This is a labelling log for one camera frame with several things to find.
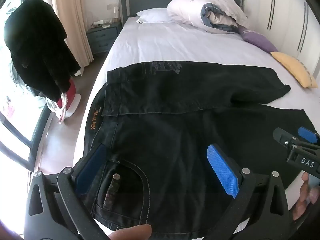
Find red and white garment steamer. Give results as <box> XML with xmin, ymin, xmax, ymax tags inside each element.
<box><xmin>46</xmin><ymin>78</ymin><xmax>82</xmax><ymax>125</ymax></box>

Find white and grey duvet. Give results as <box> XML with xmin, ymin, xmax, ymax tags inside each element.
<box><xmin>167</xmin><ymin>0</ymin><xmax>250</xmax><ymax>34</ymax></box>

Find large window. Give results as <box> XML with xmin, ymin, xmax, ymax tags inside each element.
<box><xmin>0</xmin><ymin>0</ymin><xmax>58</xmax><ymax>174</ymax></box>

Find bed with white sheet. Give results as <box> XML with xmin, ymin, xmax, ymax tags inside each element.
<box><xmin>72</xmin><ymin>16</ymin><xmax>320</xmax><ymax>233</ymax></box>

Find white pillow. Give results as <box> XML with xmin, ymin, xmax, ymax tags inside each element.
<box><xmin>136</xmin><ymin>8</ymin><xmax>181</xmax><ymax>24</ymax></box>

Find person's left hand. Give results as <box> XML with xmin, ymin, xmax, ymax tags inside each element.
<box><xmin>108</xmin><ymin>224</ymin><xmax>153</xmax><ymax>240</ymax></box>

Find black coat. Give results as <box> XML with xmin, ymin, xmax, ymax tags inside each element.
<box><xmin>4</xmin><ymin>0</ymin><xmax>82</xmax><ymax>99</ymax></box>

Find purple pillow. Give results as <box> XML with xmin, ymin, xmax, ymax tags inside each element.
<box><xmin>237</xmin><ymin>26</ymin><xmax>278</xmax><ymax>54</ymax></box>

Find black denim pants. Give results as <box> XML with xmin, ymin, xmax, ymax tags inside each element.
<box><xmin>82</xmin><ymin>60</ymin><xmax>319</xmax><ymax>234</ymax></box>

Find beige curtain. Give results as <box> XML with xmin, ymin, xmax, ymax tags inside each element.
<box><xmin>52</xmin><ymin>0</ymin><xmax>94</xmax><ymax>67</ymax></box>

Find yellow pillow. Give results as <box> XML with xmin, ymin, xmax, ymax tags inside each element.
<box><xmin>270</xmin><ymin>52</ymin><xmax>319</xmax><ymax>88</ymax></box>

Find grey nightstand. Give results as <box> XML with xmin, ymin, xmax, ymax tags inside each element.
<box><xmin>86</xmin><ymin>21</ymin><xmax>123</xmax><ymax>54</ymax></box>

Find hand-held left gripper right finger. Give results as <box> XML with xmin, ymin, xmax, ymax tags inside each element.
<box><xmin>206</xmin><ymin>144</ymin><xmax>300</xmax><ymax>240</ymax></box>

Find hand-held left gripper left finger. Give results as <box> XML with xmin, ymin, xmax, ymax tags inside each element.
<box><xmin>24</xmin><ymin>144</ymin><xmax>110</xmax><ymax>240</ymax></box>

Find clear display case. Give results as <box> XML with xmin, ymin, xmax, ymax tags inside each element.
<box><xmin>87</xmin><ymin>17</ymin><xmax>118</xmax><ymax>29</ymax></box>

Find person's right hand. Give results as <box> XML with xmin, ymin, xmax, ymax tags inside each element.
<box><xmin>292</xmin><ymin>172</ymin><xmax>320</xmax><ymax>221</ymax></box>

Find white wardrobe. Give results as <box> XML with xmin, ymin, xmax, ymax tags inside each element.
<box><xmin>246</xmin><ymin>0</ymin><xmax>320</xmax><ymax>80</ymax></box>

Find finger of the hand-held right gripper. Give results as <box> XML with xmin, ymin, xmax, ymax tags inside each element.
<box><xmin>298</xmin><ymin>126</ymin><xmax>320</xmax><ymax>145</ymax></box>
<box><xmin>273</xmin><ymin>127</ymin><xmax>300</xmax><ymax>146</ymax></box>

